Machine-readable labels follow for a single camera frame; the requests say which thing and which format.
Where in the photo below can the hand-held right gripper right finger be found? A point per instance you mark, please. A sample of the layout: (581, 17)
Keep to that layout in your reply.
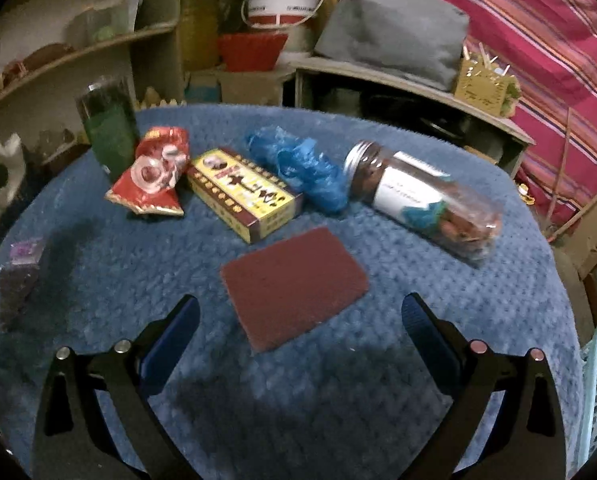
(428, 340)

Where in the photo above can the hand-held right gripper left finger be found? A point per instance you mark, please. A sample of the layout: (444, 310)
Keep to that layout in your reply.
(176, 340)

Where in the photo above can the maroon scouring pad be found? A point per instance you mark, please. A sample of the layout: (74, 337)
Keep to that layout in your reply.
(293, 285)

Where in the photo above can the clear plastic snack jar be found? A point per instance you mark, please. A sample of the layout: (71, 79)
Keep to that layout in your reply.
(418, 200)

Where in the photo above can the blue quilted tablecloth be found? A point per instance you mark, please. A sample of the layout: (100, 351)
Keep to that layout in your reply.
(303, 410)

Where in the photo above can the yellow and red box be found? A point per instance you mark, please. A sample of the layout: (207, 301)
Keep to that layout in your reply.
(243, 192)

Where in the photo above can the purple plastic packet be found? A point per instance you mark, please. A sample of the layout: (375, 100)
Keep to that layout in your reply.
(21, 280)

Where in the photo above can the red snack packet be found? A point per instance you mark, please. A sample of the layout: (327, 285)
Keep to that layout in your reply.
(151, 175)

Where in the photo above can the cardboard pieces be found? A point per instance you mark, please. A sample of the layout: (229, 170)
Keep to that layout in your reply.
(593, 230)

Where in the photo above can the broom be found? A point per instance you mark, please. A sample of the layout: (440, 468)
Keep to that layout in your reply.
(561, 180)

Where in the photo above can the blue plastic shoe cover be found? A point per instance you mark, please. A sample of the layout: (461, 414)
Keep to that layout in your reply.
(303, 165)

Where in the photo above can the black pan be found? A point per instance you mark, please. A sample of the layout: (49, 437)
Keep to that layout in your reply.
(451, 122)

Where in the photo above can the yellow zigzag-edged tray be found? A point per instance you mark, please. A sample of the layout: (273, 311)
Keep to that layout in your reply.
(161, 99)

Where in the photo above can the blue box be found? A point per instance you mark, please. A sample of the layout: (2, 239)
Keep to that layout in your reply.
(203, 94)

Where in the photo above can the yellow perforated stick holder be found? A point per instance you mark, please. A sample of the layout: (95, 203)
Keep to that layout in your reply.
(478, 85)

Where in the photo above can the low wooden cabinet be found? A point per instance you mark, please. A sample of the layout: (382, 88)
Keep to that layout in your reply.
(378, 82)

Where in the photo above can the brown cardboard box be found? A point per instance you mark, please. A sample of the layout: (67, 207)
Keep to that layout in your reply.
(251, 87)

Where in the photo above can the red plastic basket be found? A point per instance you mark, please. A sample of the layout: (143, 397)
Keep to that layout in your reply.
(251, 52)

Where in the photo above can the grey cushion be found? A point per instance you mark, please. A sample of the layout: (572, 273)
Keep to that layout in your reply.
(393, 30)

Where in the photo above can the yellow oil bottle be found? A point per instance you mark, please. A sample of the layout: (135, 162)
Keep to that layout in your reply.
(198, 25)

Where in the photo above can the wooden shelf unit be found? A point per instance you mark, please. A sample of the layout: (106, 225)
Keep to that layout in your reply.
(153, 20)

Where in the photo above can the clear plastic container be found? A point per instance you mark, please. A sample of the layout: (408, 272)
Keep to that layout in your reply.
(103, 22)

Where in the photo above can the red striped cloth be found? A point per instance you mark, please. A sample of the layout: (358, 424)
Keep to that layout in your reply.
(543, 35)

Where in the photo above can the white plastic bucket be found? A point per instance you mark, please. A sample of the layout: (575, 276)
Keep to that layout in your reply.
(283, 0)

